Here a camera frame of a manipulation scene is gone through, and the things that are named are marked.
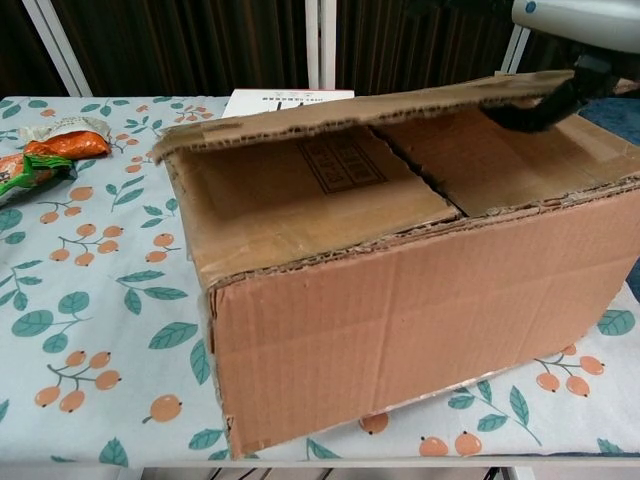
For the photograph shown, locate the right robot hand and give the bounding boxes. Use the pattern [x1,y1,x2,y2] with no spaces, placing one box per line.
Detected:
[482,54,620,135]

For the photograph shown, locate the brown cardboard shipping box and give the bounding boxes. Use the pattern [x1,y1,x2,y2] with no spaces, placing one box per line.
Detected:
[152,69,640,460]

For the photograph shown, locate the white paper booklet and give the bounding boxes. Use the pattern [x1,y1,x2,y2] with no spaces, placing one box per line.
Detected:
[222,88,357,120]

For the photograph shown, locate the dark pleated curtain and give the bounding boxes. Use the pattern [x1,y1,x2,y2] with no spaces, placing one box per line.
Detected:
[0,0,640,99]

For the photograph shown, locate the white crumpled snack packet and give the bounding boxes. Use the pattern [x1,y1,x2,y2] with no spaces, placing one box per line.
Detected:
[17,115,111,144]

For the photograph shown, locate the orange snack packet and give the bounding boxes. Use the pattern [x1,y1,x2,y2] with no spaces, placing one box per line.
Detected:
[23,130,112,160]

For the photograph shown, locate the floral print tablecloth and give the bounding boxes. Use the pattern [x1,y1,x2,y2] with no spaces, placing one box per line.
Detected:
[0,94,640,471]

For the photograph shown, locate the green snack packet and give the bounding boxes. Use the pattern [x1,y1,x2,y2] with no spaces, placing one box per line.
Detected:
[0,152,79,209]

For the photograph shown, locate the white frame post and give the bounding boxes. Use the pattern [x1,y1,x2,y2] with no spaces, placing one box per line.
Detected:
[499,24,532,76]
[305,0,337,91]
[22,0,94,97]

